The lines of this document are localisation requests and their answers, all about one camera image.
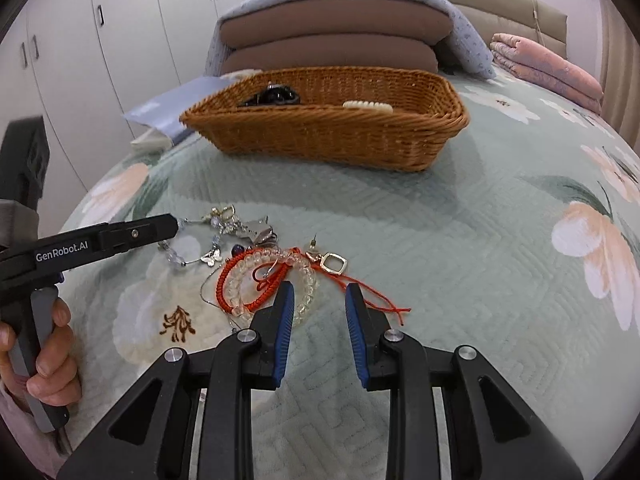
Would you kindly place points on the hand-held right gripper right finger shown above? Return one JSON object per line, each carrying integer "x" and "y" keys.
{"x": 356, "y": 330}

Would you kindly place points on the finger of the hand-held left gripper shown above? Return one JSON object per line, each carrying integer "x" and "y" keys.
{"x": 145, "y": 232}

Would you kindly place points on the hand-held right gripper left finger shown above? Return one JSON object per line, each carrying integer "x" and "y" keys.
{"x": 284, "y": 330}

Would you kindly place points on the square frame earring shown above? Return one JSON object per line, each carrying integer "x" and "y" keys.
{"x": 323, "y": 263}

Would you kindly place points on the silver leaf pendant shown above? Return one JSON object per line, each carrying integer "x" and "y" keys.
{"x": 260, "y": 234}

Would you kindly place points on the brown wicker basket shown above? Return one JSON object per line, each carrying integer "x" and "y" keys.
{"x": 325, "y": 130}

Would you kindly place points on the person's left forearm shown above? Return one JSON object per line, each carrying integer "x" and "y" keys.
{"x": 20, "y": 425}

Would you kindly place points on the person's left hand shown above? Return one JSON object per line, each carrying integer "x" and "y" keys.
{"x": 57, "y": 360}

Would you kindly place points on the white book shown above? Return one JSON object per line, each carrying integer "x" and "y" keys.
{"x": 150, "y": 141}

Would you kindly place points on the light blue folder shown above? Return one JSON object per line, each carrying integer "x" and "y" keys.
{"x": 155, "y": 110}

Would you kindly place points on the black hair clip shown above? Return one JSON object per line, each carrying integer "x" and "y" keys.
{"x": 272, "y": 95}

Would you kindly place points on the white wardrobe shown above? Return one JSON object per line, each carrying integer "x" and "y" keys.
{"x": 125, "y": 20}

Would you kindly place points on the brown cushion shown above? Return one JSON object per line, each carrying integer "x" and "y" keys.
{"x": 330, "y": 57}
{"x": 335, "y": 17}

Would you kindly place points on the pink folded blanket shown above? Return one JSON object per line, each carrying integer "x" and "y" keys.
{"x": 545, "y": 70}

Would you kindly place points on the beige curtain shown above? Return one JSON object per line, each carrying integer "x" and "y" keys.
{"x": 620, "y": 60}

